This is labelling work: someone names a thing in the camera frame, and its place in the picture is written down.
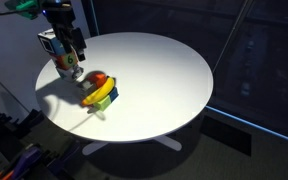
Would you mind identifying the grey block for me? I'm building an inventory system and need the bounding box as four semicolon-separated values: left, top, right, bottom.
77;79;97;98

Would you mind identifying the green orange picture cube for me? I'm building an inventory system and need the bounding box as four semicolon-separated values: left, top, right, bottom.
50;50;80;71

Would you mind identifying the blue frame rail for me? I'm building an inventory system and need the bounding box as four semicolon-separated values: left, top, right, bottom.
205;105;288;148

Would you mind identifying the green block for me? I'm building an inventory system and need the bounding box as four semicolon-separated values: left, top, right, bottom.
92;95;113;113

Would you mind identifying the yellow banana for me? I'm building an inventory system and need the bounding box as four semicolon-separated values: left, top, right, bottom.
80;76;116;107

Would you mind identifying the blue block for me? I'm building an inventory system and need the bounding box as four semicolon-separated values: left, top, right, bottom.
107;86;120;104

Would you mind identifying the white multicolour picture cube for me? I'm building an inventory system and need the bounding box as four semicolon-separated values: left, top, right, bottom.
54;64;85;84

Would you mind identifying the black cable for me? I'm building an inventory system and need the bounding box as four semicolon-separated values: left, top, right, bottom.
0;10;22;17

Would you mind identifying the metal window post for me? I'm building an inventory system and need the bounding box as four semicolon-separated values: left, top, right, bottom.
80;0;100;38

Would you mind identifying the teal camera mount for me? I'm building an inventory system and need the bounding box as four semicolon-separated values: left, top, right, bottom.
3;0;40;20

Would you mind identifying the white table leg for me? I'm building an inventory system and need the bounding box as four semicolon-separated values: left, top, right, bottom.
153;134;183;152
81;140;110;156

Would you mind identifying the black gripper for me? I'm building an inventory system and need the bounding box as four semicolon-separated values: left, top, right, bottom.
43;0;88;63

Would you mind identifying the purple clamp orange handle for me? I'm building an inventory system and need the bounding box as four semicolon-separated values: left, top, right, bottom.
0;144;44;180

